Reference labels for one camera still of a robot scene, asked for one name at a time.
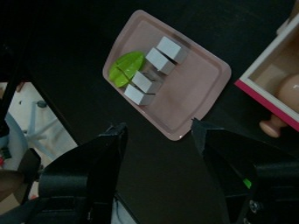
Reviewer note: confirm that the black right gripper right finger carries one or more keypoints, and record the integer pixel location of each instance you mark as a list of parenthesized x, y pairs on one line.
[(229, 163)]

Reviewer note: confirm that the peach round wooden toy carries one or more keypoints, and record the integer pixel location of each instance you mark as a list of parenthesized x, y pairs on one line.
[(290, 93)]

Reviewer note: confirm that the green toy leaf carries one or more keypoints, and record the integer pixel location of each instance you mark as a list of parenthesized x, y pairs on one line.
[(124, 68)]

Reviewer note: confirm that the wooden drawer with pink front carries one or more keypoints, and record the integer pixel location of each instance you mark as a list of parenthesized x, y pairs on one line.
[(268, 73)]

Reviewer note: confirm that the white block sushi piece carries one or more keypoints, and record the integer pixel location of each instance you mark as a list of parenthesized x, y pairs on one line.
[(133, 94), (157, 59), (141, 81), (169, 47)]

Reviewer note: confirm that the pink rectangular plate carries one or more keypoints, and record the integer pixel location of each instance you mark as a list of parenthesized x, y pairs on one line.
[(187, 93)]

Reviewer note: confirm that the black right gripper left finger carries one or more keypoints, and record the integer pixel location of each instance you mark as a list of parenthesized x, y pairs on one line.
[(77, 172)]

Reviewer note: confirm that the white chair base with castors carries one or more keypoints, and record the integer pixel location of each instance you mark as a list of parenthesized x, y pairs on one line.
[(36, 134)]

